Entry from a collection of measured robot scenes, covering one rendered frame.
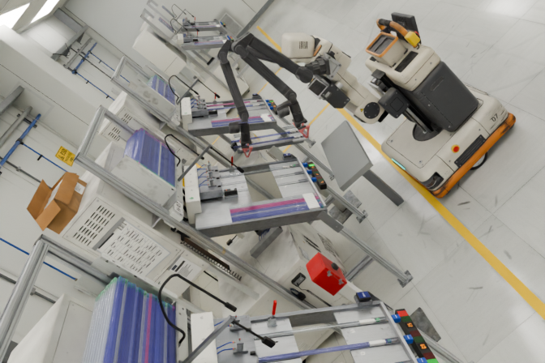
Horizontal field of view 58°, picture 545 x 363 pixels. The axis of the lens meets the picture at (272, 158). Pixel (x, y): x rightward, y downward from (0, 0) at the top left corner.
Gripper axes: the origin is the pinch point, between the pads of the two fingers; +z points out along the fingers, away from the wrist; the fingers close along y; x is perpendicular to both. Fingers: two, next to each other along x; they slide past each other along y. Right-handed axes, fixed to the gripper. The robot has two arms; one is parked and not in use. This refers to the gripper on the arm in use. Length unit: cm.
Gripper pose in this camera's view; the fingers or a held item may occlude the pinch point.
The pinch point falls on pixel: (246, 153)
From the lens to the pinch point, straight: 308.3
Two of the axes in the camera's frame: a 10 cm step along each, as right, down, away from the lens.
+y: 1.7, 3.9, -9.0
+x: 9.9, -1.0, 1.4
